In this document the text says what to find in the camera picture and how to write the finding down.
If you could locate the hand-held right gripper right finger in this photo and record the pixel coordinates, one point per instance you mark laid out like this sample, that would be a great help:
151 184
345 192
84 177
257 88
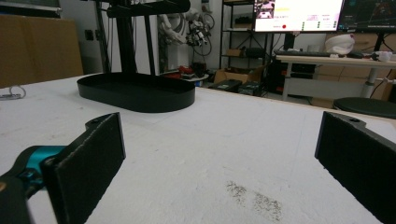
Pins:
358 158

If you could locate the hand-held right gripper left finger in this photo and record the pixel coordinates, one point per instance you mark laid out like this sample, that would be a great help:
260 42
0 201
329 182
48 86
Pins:
82 168

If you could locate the black round stool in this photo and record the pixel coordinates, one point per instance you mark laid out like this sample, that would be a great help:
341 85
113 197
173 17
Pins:
365 106

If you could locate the wooden desk with white legs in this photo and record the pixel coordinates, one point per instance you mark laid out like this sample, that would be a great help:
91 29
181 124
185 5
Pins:
336 67

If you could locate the black two-tier oval rack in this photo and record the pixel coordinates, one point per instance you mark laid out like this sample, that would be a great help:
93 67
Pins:
137 84

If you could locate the white helmet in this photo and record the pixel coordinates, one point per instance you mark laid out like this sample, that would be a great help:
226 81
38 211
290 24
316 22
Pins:
339 43

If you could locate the black keyboard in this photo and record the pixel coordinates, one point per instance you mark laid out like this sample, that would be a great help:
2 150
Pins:
300 53

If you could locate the large cardboard box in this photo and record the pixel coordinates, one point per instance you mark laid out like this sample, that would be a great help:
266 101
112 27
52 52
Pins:
37 49

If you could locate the red and black tool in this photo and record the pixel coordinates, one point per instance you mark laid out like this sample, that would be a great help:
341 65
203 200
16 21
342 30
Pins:
183 72

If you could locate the dark computer monitor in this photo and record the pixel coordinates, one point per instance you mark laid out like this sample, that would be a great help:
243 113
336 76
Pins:
369 14

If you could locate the open cardboard box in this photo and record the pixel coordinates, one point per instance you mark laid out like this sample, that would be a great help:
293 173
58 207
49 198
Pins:
238 74

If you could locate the black case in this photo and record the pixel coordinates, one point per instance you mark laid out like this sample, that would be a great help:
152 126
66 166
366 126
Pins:
225 85

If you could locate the bright computer monitor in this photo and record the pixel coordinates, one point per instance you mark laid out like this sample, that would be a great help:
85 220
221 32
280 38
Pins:
297 15

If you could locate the black metal shelf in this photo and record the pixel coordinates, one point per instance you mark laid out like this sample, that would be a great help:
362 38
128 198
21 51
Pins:
239 46

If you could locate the white humanoid robot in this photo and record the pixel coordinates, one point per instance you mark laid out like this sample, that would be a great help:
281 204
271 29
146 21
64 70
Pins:
183 37

